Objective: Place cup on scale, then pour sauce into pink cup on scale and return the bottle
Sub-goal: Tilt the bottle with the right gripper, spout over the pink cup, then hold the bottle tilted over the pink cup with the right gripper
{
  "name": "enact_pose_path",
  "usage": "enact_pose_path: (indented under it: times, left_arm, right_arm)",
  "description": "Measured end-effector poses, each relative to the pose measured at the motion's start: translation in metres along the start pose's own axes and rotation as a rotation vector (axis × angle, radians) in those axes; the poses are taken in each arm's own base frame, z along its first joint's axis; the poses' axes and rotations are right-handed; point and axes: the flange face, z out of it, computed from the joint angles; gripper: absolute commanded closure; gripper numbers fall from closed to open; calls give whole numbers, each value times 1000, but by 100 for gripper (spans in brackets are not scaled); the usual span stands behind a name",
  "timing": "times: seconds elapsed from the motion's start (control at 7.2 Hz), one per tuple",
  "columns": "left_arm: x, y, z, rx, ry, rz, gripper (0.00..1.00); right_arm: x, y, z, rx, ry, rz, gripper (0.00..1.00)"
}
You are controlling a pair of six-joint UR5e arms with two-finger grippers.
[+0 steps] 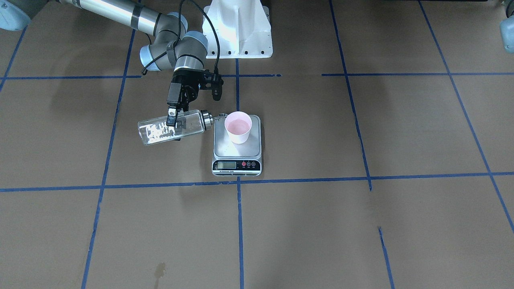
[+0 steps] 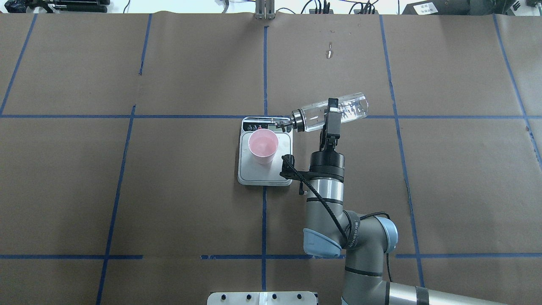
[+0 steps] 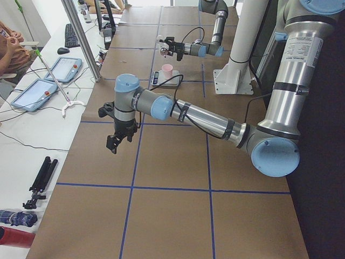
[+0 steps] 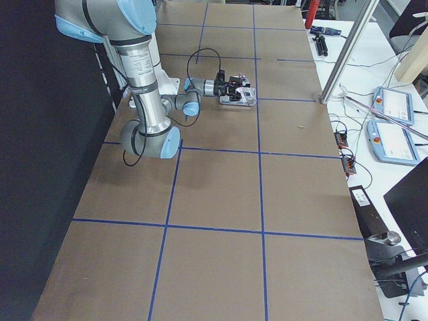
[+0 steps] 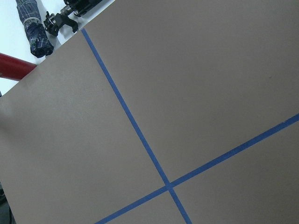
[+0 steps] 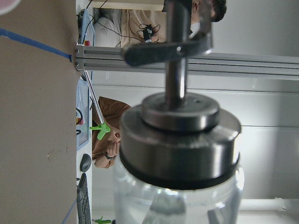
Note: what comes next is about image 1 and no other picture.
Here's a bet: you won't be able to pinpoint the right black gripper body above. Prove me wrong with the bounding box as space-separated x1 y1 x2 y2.
167 68 204 108

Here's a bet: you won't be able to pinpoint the glass sauce dispenser bottle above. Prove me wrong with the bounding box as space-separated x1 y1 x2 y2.
137 110 228 146

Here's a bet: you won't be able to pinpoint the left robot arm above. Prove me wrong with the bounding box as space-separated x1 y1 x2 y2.
500 16 514 54

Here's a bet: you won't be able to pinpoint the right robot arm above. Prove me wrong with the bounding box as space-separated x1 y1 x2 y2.
67 0 223 128

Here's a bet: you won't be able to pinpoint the digital kitchen scale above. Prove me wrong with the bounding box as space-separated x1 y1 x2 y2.
211 115 263 176

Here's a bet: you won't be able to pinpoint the blue tape grid lines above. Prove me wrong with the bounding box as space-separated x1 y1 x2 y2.
1 0 513 289

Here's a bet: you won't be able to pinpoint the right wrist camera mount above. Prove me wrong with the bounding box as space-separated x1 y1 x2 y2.
200 69 224 101

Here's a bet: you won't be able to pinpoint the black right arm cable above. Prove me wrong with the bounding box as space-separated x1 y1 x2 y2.
141 0 222 77

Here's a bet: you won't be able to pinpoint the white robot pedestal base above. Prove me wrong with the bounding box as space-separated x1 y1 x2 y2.
202 0 273 59

